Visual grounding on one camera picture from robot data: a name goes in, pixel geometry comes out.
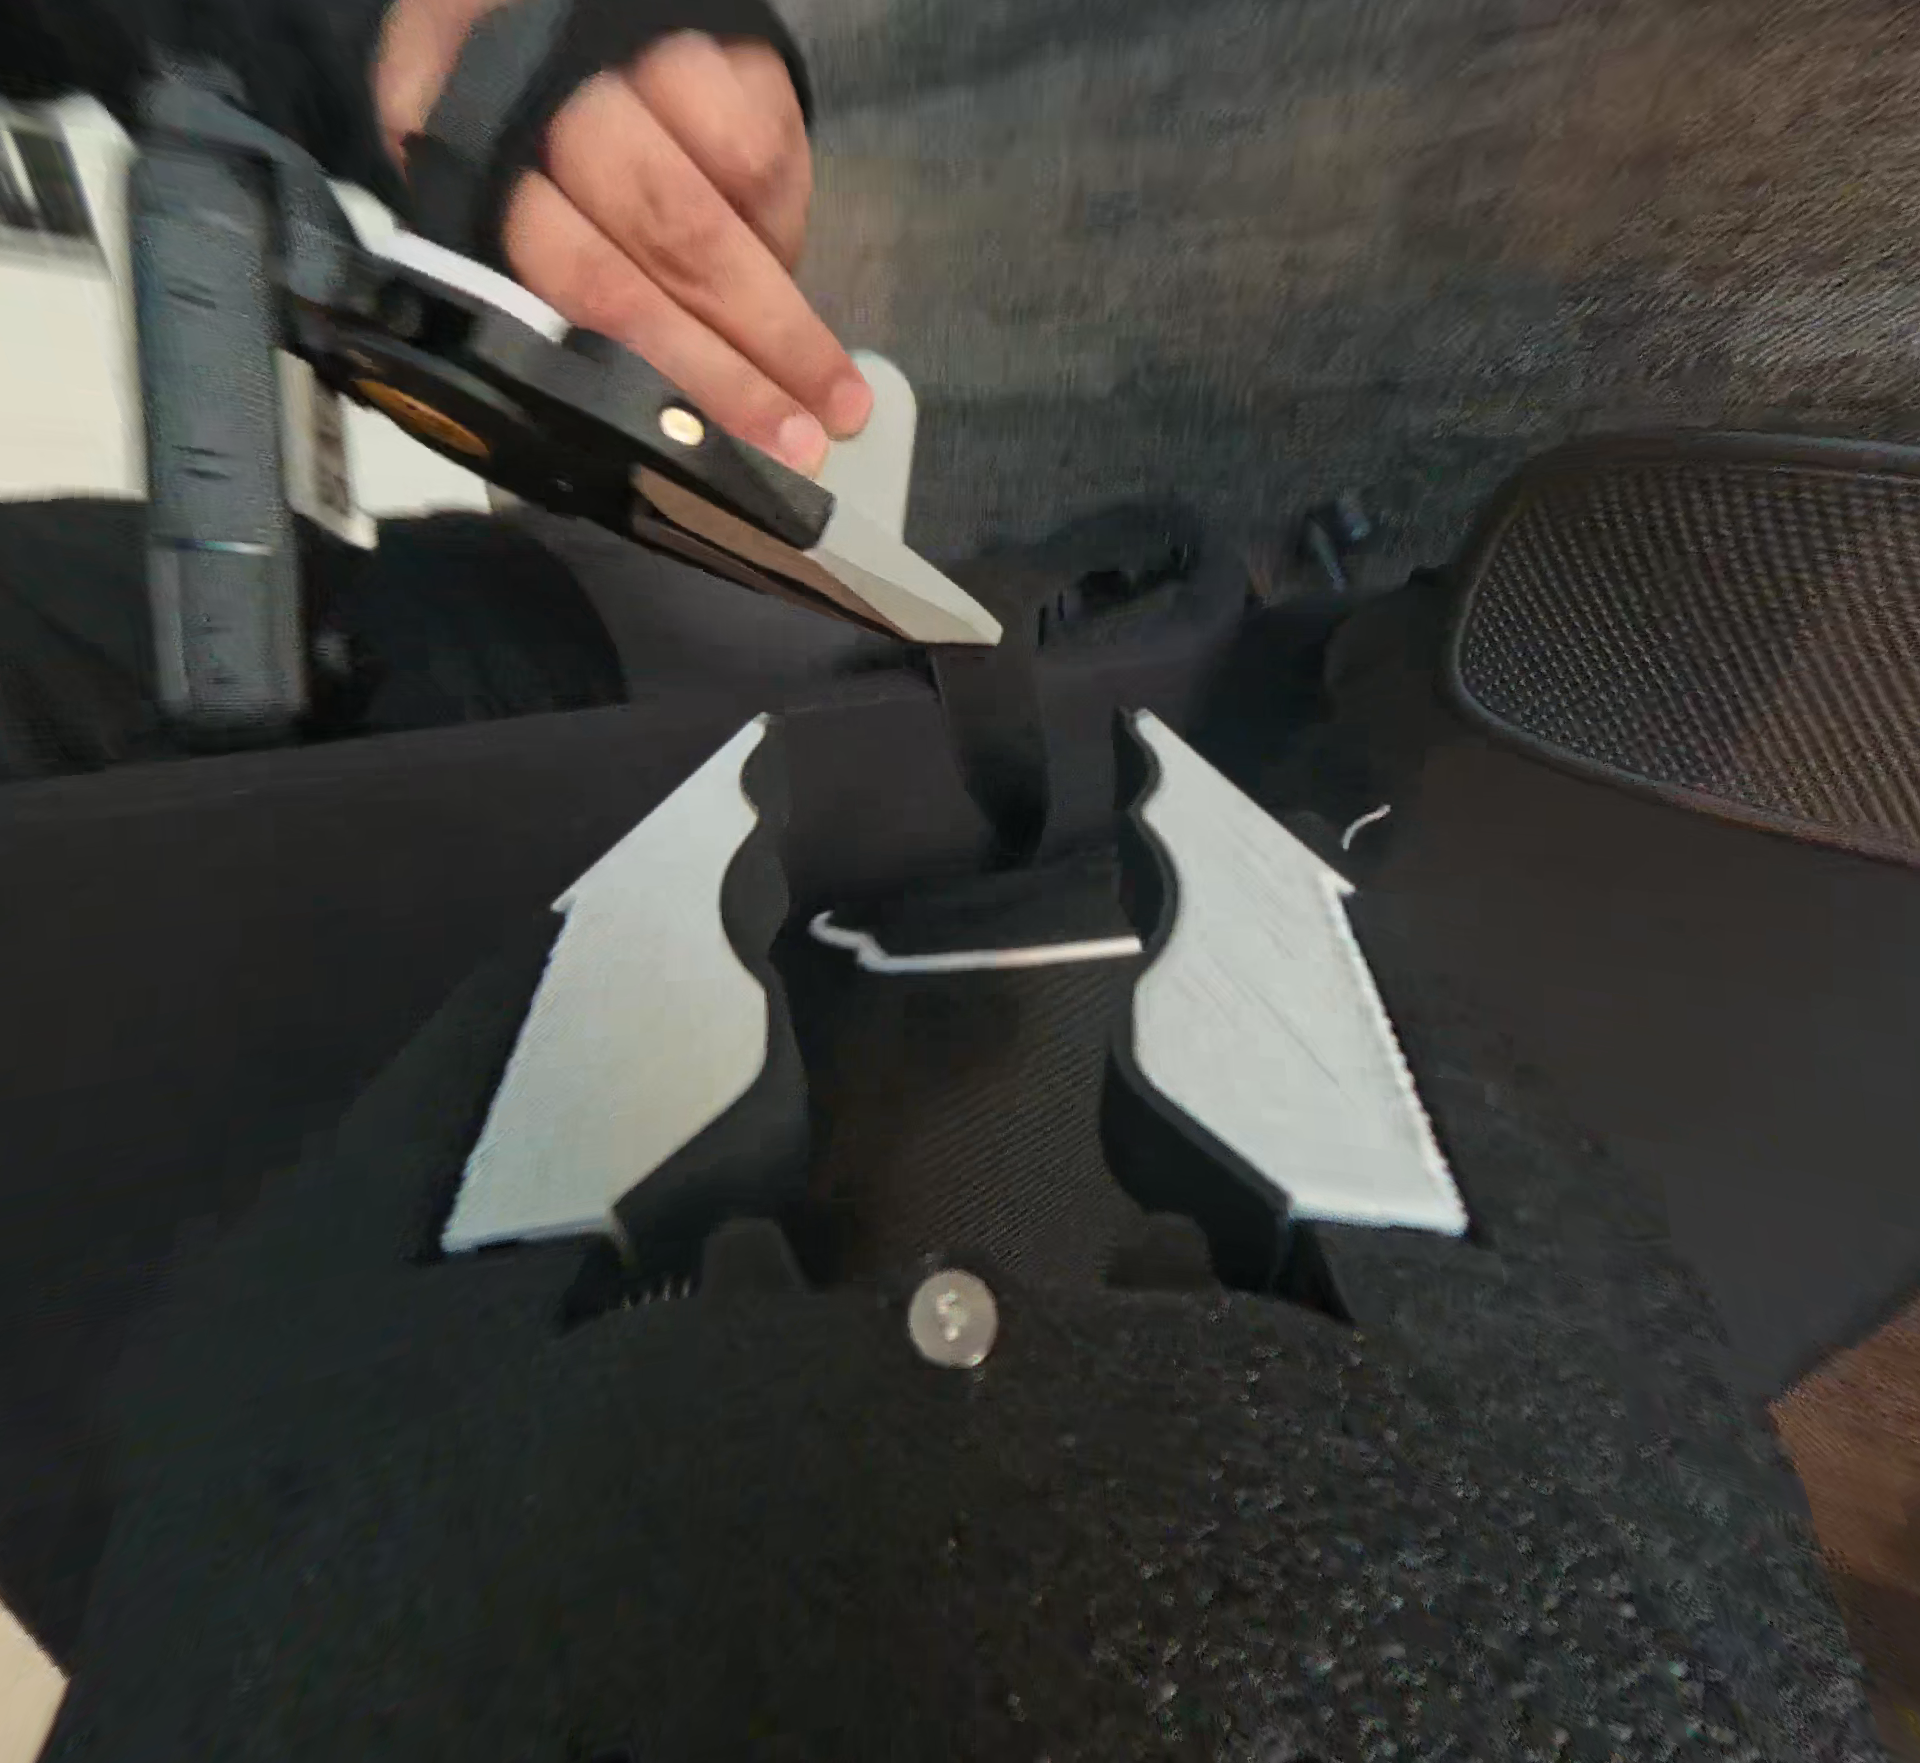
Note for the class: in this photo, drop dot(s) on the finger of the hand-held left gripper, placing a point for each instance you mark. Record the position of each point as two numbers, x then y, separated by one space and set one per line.
751 555
886 549

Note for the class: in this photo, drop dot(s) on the black mesh office chair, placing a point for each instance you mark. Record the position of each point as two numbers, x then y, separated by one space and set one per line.
930 1103

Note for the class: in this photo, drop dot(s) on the person's left hand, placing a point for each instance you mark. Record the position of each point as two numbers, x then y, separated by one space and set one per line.
690 219

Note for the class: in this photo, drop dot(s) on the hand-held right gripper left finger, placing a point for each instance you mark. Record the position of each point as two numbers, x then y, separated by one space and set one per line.
630 1044

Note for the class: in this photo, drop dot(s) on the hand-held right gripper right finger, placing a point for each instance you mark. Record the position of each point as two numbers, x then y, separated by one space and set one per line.
1276 1044

